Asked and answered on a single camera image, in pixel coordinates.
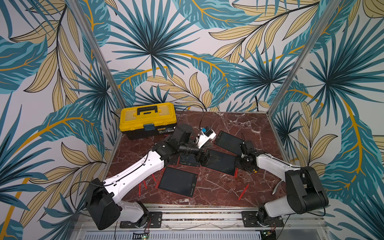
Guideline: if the back right writing tablet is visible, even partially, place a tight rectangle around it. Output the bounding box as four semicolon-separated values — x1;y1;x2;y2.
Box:
214;131;245;156

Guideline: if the yellow black toolbox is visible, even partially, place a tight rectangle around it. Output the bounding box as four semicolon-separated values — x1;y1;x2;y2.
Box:
119;103;177;140

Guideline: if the writing tablet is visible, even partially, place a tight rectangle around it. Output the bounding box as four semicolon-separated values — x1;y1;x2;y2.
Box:
204;149;236;176
214;131;245;156
168;154;201;168
158;167;198;198

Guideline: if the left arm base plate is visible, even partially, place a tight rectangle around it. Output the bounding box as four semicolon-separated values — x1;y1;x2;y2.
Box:
120;212;163;230

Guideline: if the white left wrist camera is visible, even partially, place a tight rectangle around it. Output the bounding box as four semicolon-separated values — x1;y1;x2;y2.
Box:
195;127;217;149

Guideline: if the aluminium front rail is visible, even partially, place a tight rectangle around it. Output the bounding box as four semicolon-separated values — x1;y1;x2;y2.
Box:
70;204;332;240

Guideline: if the back left writing tablet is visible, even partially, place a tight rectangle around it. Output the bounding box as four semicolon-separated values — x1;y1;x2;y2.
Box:
168;154;201;168

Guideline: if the front left writing tablet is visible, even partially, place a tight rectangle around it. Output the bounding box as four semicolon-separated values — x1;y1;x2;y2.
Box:
158;167;198;198

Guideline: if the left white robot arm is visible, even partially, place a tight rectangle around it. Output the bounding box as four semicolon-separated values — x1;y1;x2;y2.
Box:
85;124;217;231

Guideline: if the middle right writing tablet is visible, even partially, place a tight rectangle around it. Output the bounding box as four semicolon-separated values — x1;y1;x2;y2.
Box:
204;149;236;176

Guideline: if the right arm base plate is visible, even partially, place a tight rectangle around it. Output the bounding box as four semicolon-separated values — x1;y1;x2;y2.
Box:
241;211;284;228

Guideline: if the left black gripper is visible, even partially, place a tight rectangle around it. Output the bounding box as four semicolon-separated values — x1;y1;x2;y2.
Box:
179;141;222;167

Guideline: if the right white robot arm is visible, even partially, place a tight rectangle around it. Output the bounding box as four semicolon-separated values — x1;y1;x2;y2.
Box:
235;141;329;222

